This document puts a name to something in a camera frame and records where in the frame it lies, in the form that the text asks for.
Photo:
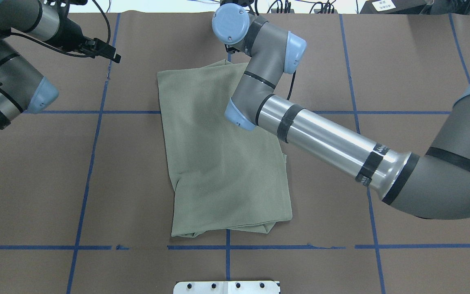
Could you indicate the aluminium extrusion post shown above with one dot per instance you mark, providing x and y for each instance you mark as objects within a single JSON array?
[{"x": 243, "y": 3}]

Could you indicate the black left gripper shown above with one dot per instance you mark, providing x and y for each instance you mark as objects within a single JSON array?
[{"x": 64, "y": 34}]

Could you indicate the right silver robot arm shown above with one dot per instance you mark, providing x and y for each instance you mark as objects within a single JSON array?
[{"x": 434, "y": 186}]

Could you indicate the white metal bracket plate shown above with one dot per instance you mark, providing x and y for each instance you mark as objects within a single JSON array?
[{"x": 227, "y": 287}]

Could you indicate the dark box with label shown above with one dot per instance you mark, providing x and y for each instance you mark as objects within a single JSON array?
[{"x": 401, "y": 7}]

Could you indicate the sage green long-sleeve shirt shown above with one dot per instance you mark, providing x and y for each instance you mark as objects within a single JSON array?
[{"x": 224, "y": 177}]

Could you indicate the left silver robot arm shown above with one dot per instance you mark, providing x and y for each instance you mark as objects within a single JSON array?
[{"x": 46, "y": 23}]

